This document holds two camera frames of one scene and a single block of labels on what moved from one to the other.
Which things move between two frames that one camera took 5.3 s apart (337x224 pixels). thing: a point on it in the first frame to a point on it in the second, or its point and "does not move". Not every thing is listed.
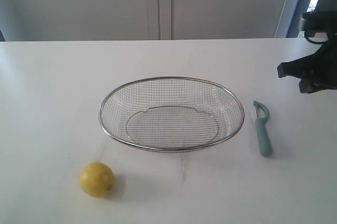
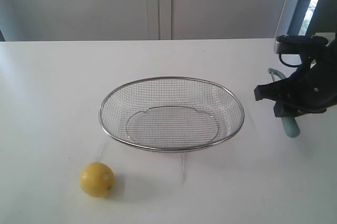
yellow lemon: x=97 y=179 does not move
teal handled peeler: x=265 y=143 to x=290 y=124
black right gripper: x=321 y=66 to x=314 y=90
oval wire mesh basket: x=171 y=114 does not move
